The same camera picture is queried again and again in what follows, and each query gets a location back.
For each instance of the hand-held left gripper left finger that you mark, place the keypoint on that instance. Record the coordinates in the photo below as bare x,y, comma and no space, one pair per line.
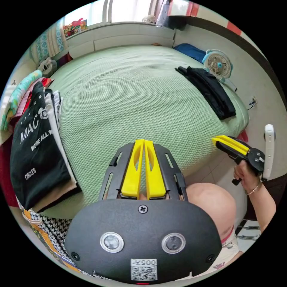
131,175

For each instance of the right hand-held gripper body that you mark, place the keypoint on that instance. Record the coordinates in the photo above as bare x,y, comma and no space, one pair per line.
253,158

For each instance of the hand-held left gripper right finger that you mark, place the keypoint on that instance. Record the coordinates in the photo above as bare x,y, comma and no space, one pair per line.
155,177

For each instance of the person's right forearm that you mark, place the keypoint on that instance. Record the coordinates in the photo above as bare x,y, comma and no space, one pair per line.
262,204

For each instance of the plain black t-shirt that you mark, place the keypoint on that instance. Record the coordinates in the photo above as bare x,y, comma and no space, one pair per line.
209,92

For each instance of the person's right hand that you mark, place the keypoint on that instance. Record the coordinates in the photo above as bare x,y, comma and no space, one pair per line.
247,177

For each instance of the person's body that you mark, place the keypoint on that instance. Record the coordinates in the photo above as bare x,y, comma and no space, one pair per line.
210,206

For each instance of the bed with green woven mat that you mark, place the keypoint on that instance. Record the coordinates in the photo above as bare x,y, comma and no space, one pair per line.
134,101

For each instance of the small white and blue fan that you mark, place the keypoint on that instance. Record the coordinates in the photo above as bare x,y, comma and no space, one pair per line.
217,66

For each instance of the houndstooth patterned cloth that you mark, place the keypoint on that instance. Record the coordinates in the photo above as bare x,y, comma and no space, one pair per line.
53,226

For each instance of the pile of clothes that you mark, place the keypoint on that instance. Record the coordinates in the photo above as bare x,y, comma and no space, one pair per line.
38,154

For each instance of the blue cushion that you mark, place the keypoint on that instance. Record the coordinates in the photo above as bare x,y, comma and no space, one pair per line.
190,51

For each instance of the grey and white plush toy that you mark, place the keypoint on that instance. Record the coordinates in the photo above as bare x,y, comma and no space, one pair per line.
47,65

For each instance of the white cupboard with drawers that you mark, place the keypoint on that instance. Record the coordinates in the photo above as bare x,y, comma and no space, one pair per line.
121,37

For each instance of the teal patterned curtain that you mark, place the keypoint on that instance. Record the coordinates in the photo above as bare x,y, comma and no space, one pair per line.
46,44

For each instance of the colourful printed carton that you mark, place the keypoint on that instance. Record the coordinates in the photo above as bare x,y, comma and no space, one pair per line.
75,27

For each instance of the window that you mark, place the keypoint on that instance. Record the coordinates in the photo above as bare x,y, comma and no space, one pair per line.
125,10

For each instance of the wall socket with plug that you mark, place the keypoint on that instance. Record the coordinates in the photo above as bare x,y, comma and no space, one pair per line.
253,102

